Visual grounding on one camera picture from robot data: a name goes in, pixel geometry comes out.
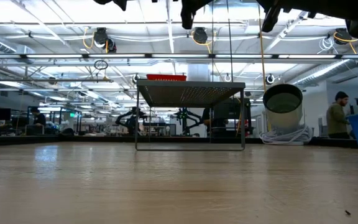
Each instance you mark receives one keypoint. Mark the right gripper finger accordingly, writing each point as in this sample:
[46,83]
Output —
[272,17]
[191,11]

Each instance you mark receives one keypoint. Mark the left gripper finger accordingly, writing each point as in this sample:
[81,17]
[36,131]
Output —
[118,3]

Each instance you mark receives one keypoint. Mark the red plastic basket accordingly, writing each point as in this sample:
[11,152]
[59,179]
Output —
[166,77]

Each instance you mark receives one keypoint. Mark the grey perforated metal shelf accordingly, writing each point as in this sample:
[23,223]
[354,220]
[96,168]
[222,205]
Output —
[191,95]

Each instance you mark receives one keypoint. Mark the long ceiling light bar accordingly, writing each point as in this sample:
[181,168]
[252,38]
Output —
[179,56]

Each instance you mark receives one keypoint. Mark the black equipment cabinet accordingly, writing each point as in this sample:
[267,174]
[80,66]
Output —
[228,112]

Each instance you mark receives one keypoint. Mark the black background robot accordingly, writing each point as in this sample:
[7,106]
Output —
[185,117]

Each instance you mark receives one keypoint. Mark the person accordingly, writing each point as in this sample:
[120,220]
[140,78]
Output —
[206,119]
[39,119]
[336,118]

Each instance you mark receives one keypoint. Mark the tiny black speck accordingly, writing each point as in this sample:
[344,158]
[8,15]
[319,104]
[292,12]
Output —
[347,213]

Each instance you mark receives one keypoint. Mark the silver ventilation duct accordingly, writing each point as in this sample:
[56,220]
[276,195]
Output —
[322,73]

